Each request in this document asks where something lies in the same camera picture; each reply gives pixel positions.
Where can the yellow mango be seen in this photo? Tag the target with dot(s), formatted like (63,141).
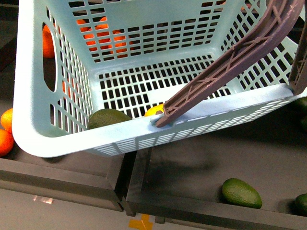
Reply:
(158,109)

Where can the green avocado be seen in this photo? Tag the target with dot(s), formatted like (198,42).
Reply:
(106,117)
(240,193)

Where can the light blue plastic basket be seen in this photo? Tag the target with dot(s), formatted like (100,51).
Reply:
(173,42)

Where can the green avocado in tray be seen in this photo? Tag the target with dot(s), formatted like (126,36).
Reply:
(240,193)

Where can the black display tray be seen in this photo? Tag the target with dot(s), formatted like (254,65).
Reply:
(183,180)

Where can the orange fruit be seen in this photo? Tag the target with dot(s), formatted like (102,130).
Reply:
(101,40)
(48,47)
(6,142)
(6,120)

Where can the yellow floor tape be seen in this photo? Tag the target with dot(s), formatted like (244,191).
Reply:
(141,224)

